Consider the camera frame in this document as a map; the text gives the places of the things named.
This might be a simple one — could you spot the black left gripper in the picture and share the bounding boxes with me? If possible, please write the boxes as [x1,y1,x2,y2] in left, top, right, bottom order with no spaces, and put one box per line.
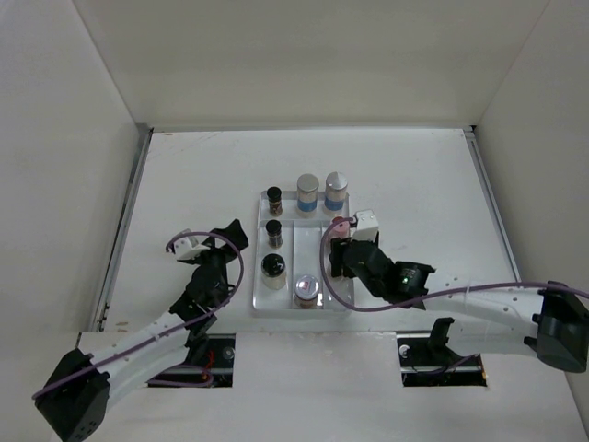
[188,220,248,279]

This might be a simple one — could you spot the black knob cap grinder bottle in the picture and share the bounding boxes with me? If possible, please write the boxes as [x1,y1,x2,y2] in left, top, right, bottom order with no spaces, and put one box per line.
[260,253,287,290]

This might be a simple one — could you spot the pink cap seasoning bottle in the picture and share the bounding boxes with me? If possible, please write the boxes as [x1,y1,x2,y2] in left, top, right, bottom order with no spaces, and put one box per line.
[328,216,351,242]

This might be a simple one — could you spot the white lid orange label jar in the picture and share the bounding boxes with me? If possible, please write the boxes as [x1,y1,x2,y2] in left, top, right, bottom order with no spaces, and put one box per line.
[294,274,319,308]

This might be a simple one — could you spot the small black cap spice bottle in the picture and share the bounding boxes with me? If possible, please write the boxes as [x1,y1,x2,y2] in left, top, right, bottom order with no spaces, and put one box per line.
[266,186,283,216]

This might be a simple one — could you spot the blue label sago jar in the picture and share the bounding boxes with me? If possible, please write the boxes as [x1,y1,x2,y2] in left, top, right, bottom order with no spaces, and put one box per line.
[324,171,348,213]

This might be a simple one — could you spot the silver lid beige jar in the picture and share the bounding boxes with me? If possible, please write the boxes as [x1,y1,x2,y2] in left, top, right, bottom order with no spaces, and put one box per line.
[296,173,319,217]

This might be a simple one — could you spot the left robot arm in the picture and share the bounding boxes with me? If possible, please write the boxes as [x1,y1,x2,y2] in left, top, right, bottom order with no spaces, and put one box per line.
[32,220,249,441]

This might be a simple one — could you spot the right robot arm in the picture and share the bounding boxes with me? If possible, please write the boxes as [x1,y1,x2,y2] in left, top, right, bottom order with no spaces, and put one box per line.
[320,238,588,373]

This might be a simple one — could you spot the white plastic organizer tray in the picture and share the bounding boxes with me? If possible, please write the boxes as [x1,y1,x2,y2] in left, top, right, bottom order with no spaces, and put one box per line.
[252,191,349,320]

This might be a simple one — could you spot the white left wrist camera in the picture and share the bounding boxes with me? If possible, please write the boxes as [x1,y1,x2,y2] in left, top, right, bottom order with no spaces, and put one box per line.
[166,229,209,261]

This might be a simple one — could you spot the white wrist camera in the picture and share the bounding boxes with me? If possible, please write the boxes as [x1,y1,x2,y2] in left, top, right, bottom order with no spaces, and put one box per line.
[166,229,209,261]
[352,209,379,243]

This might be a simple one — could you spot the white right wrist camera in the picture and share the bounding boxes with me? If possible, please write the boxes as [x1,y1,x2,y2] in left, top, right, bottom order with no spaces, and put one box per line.
[352,209,379,243]

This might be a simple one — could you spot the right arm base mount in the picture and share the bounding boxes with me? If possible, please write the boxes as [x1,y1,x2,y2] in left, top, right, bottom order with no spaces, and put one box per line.
[396,318,487,388]

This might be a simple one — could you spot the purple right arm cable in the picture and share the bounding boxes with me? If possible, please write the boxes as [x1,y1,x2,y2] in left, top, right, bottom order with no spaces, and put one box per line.
[320,218,589,314]

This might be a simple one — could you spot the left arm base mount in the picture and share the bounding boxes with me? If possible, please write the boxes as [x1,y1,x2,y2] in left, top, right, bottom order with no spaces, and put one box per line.
[147,320,237,388]

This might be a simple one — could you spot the aluminium table edge rail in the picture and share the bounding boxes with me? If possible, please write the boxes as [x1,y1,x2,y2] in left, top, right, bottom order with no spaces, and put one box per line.
[87,123,154,332]

